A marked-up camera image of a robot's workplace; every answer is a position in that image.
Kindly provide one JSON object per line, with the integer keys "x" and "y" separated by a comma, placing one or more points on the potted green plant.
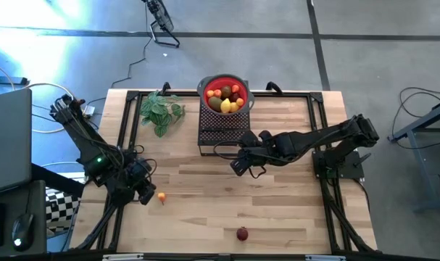
{"x": 158, "y": 108}

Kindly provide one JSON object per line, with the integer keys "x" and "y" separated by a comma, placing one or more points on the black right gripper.
{"x": 259, "y": 152}

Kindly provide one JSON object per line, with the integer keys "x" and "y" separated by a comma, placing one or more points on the dark desk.
{"x": 38, "y": 224}

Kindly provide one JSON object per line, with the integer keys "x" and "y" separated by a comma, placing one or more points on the yellow lemon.
{"x": 234, "y": 107}
{"x": 225, "y": 105}

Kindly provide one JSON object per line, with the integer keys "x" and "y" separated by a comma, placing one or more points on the black perforated metal stand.
{"x": 223, "y": 123}

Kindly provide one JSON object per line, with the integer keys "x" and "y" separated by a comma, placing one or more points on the black white checkerboard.
{"x": 60, "y": 210}

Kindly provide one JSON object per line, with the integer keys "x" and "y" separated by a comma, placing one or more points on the green kiwi fruit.
{"x": 215, "y": 104}

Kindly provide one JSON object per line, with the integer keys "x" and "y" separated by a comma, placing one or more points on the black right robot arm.
{"x": 314, "y": 139}

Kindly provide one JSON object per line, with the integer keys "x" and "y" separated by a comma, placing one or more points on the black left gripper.
{"x": 134, "y": 174}

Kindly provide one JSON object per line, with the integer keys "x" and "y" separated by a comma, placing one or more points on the small grey adapter box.
{"x": 89, "y": 110}

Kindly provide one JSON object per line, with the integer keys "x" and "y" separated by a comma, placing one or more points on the black floor fan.
{"x": 161, "y": 14}

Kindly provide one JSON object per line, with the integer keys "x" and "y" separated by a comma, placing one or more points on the blue-grey metal table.
{"x": 420, "y": 170}

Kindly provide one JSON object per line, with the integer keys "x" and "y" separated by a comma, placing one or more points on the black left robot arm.
{"x": 82, "y": 137}

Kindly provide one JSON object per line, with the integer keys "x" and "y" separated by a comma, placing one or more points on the brown kiwi fruit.
{"x": 225, "y": 91}

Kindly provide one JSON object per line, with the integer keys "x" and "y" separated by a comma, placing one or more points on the black aluminium rig frame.
{"x": 176, "y": 256}

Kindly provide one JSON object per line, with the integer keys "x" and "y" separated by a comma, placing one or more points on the black computer mouse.
{"x": 22, "y": 232}

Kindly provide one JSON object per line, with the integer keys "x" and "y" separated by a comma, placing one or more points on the red collapsible colander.
{"x": 214, "y": 82}

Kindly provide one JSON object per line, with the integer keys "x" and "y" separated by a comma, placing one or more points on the black power strip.
{"x": 6, "y": 80}

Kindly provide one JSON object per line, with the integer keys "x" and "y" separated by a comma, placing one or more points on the dark red pomegranate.
{"x": 242, "y": 233}
{"x": 235, "y": 97}

